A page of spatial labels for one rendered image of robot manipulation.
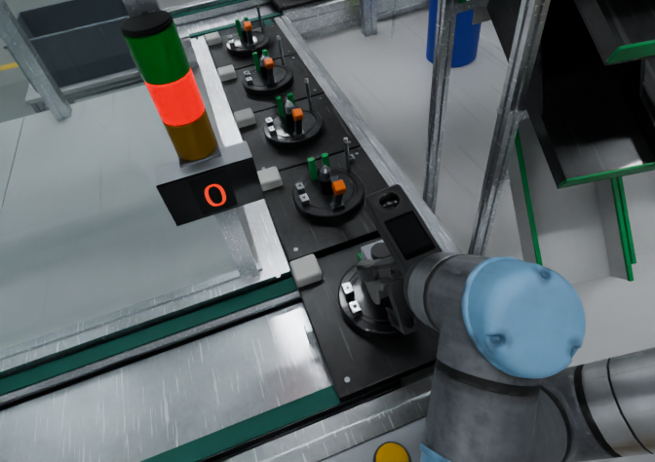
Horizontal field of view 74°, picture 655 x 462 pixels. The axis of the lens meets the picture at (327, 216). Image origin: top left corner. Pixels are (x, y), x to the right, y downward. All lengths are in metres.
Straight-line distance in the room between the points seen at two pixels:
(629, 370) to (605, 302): 0.50
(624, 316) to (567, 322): 0.60
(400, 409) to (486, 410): 0.33
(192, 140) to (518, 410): 0.41
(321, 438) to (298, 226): 0.37
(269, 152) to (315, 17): 0.80
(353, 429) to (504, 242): 0.50
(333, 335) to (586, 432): 0.37
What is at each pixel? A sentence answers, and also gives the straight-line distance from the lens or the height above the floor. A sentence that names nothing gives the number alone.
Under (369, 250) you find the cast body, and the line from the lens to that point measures 0.63.
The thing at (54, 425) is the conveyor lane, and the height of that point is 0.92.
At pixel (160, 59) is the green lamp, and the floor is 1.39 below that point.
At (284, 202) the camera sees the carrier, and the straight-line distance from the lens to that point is 0.88.
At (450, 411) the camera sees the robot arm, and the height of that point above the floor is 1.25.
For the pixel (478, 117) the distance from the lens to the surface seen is 1.27.
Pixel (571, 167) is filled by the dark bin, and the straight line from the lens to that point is 0.61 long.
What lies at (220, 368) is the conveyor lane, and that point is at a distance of 0.77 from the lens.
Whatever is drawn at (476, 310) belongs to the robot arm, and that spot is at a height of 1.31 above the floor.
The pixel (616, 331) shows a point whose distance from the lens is 0.90.
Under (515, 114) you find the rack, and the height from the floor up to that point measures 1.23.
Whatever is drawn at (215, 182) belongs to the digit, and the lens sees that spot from 0.57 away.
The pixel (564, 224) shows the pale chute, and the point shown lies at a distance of 0.75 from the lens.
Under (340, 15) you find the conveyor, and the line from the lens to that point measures 1.74.
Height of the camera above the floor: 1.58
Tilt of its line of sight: 47 degrees down
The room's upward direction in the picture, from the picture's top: 9 degrees counter-clockwise
